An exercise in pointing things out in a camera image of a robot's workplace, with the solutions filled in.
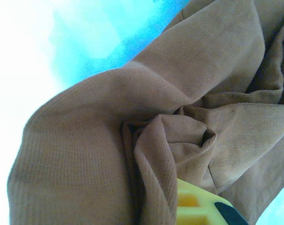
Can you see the tan long pants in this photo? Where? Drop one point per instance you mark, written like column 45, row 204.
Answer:
column 90, row 145

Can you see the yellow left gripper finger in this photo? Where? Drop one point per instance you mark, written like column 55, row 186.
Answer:
column 200, row 206

